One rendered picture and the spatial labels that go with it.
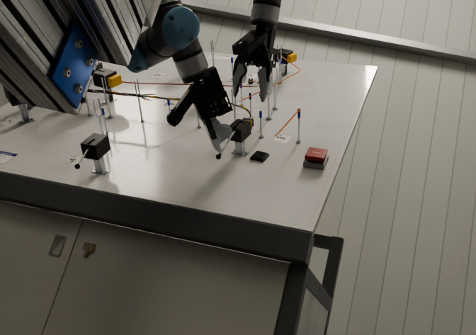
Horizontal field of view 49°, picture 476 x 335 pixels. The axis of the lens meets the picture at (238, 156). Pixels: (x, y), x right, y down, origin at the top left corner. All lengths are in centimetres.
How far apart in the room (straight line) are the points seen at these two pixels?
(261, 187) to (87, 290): 49
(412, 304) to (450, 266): 42
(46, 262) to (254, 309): 56
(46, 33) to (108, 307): 81
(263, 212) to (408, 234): 318
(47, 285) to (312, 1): 415
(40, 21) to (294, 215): 76
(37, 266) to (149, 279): 31
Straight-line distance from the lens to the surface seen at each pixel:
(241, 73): 144
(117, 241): 135
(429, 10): 524
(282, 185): 132
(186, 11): 109
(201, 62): 126
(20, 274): 147
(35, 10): 64
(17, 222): 152
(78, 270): 138
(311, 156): 137
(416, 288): 429
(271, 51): 145
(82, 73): 75
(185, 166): 142
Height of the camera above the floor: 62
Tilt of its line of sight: 18 degrees up
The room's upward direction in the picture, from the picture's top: 15 degrees clockwise
